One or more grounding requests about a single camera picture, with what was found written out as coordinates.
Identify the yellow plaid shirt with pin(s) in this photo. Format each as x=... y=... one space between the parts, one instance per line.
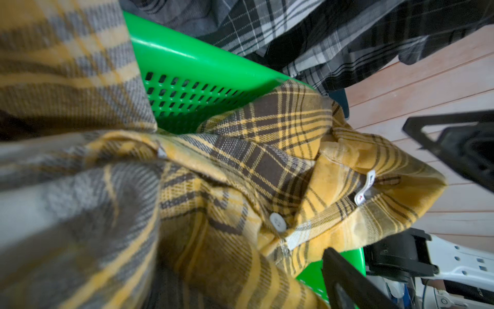
x=100 y=210

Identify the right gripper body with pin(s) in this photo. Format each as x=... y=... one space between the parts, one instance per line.
x=462 y=141

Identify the green plastic basket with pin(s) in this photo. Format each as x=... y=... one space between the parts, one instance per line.
x=193 y=77

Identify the dark teal tray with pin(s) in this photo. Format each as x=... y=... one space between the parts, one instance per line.
x=340 y=97

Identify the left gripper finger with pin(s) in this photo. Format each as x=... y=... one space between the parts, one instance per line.
x=346 y=287

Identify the grey plaid shirt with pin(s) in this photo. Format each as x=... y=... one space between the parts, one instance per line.
x=329 y=45

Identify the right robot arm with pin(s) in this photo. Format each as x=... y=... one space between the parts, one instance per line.
x=446 y=275

